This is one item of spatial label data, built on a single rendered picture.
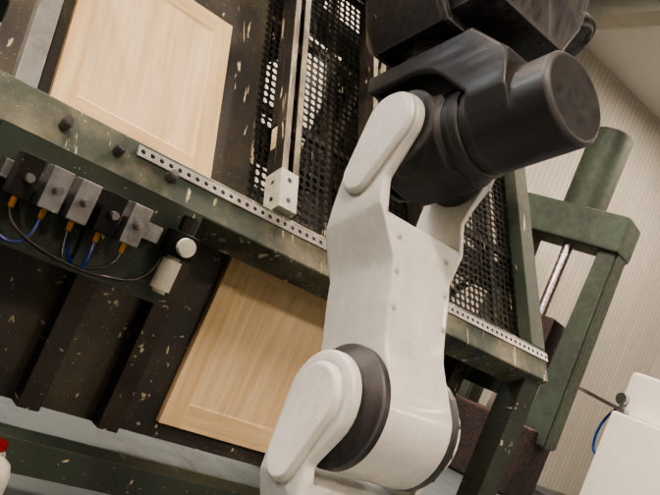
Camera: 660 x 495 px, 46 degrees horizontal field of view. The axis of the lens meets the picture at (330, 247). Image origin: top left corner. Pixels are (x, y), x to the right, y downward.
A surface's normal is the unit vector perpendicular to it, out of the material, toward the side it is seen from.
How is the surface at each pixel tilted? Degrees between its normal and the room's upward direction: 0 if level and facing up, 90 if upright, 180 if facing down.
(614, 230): 90
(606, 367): 90
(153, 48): 57
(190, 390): 90
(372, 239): 111
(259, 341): 90
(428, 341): 65
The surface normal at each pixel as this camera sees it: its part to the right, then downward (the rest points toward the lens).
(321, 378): -0.73, -0.37
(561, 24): 0.62, 0.04
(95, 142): 0.68, -0.36
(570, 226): -0.53, -0.31
